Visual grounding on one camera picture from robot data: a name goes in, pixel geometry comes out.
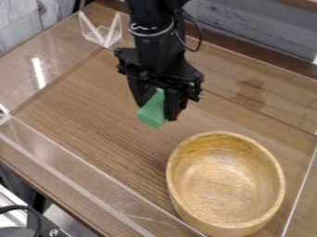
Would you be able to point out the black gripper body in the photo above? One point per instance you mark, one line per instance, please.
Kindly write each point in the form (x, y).
(158, 58)

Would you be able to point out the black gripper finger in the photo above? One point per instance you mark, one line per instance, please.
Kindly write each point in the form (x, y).
(142, 89)
(174, 103)

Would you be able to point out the green rectangular block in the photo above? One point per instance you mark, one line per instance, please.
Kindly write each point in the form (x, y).
(151, 113)

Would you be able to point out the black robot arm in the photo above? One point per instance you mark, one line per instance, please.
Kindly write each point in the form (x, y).
(158, 14)

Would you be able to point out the brown wooden bowl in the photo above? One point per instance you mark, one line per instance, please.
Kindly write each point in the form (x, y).
(226, 183)

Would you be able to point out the clear acrylic corner bracket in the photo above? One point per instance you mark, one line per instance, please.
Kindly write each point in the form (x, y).
(105, 36)

